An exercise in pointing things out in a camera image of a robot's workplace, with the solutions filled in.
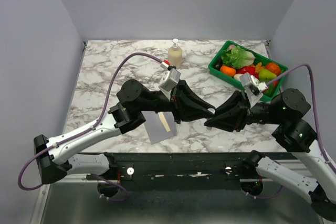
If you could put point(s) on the green plastic basket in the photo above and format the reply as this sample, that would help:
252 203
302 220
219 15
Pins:
258 58

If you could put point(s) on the beige soap pump bottle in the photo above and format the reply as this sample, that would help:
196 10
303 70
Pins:
175 54

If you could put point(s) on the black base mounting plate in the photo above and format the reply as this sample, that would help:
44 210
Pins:
178 171

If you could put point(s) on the white toy radish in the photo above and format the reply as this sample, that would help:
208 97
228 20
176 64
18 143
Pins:
237 76

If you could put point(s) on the red toy pepper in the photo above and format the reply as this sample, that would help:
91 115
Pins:
246 69

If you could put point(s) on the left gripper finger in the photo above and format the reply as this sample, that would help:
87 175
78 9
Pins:
189 116
185 99

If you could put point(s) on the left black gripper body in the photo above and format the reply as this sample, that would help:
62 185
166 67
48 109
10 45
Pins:
161 102

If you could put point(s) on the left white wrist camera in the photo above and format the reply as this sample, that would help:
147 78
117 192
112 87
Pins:
169 81

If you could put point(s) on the orange toy tomato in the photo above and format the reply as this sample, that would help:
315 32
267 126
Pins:
274 68

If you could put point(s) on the dark toy eggplant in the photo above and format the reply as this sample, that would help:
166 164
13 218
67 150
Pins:
218 65

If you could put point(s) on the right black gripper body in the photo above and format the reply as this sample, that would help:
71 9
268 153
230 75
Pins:
260 112

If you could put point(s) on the yellow toy pepper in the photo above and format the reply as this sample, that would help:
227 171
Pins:
259 67

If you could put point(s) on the green toy lettuce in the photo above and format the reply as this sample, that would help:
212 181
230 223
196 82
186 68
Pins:
237 57

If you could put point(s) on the grey envelope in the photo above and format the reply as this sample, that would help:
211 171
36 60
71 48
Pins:
154 128

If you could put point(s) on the beige letter paper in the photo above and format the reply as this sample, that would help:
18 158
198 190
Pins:
164 121

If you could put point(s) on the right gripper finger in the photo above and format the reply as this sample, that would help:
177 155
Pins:
238 100
228 119

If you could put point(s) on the aluminium frame rail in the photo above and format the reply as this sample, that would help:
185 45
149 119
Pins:
77 178

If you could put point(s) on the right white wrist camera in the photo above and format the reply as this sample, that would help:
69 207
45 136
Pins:
253 88

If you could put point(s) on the green toy leaf vegetable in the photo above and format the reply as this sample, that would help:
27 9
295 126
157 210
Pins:
269 92

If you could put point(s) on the green toy pear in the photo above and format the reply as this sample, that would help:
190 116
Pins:
266 75

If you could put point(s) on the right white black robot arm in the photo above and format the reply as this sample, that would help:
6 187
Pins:
294 134

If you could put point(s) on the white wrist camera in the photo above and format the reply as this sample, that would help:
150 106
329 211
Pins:
253 88
169 81

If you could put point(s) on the orange toy fruit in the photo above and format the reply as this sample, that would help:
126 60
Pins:
229 71

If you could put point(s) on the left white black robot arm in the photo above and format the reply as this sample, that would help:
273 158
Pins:
57 155

